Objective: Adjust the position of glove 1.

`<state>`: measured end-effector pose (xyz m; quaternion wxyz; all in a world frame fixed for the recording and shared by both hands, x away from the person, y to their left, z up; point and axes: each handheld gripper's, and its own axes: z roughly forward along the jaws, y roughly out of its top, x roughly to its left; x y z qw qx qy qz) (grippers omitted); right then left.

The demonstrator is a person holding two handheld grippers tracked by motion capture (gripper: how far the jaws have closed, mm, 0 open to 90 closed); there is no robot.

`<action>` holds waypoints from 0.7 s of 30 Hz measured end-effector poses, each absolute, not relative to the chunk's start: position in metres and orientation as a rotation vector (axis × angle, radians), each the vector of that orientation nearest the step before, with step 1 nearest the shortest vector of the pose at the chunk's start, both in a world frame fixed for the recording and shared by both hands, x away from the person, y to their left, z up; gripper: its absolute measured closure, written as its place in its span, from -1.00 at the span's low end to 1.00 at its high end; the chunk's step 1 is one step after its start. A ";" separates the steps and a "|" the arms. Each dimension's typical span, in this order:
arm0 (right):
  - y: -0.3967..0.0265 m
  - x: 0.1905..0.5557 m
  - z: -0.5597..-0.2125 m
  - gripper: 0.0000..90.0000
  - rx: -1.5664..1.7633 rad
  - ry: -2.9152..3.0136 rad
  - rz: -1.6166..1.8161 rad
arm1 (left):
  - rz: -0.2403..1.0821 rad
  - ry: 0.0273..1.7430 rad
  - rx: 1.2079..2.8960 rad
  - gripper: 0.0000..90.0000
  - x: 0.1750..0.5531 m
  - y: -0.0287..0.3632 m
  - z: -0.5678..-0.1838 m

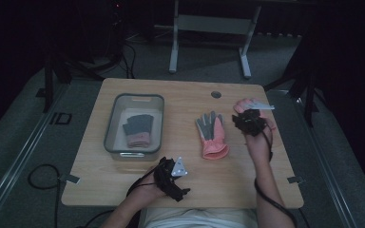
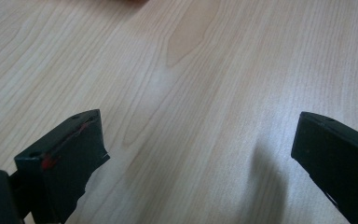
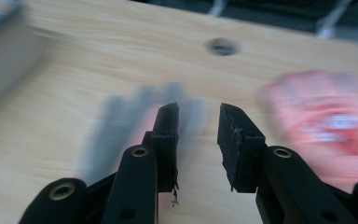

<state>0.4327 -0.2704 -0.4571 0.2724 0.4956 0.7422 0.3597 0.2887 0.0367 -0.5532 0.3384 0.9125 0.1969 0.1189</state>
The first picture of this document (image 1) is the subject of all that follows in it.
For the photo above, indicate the white metal desk frame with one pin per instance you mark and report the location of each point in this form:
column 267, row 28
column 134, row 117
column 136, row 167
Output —
column 215, row 24

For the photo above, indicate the person's left hand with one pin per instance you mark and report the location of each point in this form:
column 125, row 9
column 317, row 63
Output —
column 147, row 193

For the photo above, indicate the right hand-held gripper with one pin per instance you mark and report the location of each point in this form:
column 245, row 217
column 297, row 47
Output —
column 250, row 122

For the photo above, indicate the black tripod stand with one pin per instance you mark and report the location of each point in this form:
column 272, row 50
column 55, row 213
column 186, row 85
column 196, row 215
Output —
column 309, row 104
column 48, row 88

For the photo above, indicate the gray plastic bin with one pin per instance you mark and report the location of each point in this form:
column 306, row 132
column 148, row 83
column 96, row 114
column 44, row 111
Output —
column 153, row 155

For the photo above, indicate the person's white shirt torso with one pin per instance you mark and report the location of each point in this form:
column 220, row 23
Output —
column 199, row 218

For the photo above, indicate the gray pink knit glove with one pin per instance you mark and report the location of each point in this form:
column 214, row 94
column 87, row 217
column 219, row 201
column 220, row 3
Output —
column 138, row 145
column 138, row 125

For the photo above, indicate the metal floor rail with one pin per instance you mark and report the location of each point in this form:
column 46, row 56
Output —
column 19, row 161
column 326, row 164

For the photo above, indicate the person's right hand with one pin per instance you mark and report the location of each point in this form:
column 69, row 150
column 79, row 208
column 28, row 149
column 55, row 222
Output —
column 259, row 147

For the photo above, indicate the metal table edge bracket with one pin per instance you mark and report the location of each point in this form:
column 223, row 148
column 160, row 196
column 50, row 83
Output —
column 296, row 180
column 71, row 179

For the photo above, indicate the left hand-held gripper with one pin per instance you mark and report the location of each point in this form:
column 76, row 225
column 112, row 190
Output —
column 168, row 180

